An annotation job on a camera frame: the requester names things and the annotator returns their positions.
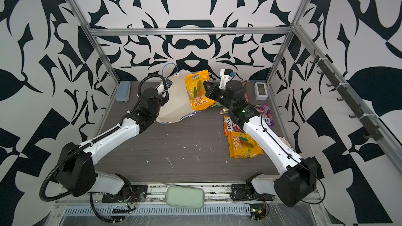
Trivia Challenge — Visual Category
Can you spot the red fruit candy bag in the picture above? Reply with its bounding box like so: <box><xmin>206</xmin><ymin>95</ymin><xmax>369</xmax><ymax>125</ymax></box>
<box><xmin>219</xmin><ymin>80</ymin><xmax>252</xmax><ymax>115</ymax></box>

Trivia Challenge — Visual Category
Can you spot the purple candy packet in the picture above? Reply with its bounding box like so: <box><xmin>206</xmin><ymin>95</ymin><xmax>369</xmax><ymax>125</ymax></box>
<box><xmin>255</xmin><ymin>104</ymin><xmax>274</xmax><ymax>127</ymax></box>

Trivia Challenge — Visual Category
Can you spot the yellow snack packet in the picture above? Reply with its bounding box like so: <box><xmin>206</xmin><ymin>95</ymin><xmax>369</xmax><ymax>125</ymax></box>
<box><xmin>227</xmin><ymin>132</ymin><xmax>264</xmax><ymax>159</ymax></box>
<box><xmin>184</xmin><ymin>70</ymin><xmax>215</xmax><ymax>111</ymax></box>

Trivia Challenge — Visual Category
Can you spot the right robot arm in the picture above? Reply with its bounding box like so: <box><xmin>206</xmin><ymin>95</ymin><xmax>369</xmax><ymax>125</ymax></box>
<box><xmin>203</xmin><ymin>80</ymin><xmax>321</xmax><ymax>207</ymax></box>

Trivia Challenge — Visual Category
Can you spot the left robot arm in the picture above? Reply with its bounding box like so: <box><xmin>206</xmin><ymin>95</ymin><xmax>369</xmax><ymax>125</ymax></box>
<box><xmin>39</xmin><ymin>74</ymin><xmax>172</xmax><ymax>223</ymax></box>

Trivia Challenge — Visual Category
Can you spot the white digital thermometer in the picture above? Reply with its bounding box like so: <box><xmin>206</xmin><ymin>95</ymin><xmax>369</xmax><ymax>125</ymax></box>
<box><xmin>254</xmin><ymin>82</ymin><xmax>268</xmax><ymax>101</ymax></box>

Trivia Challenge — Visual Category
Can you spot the beige round clock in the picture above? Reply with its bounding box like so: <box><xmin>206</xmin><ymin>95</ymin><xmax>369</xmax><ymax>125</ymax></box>
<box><xmin>280</xmin><ymin>137</ymin><xmax>290</xmax><ymax>147</ymax></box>

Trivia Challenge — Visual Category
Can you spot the wall hook rail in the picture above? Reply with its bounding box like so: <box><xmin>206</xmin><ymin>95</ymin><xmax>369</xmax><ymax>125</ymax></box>
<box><xmin>311</xmin><ymin>51</ymin><xmax>384</xmax><ymax>141</ymax></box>

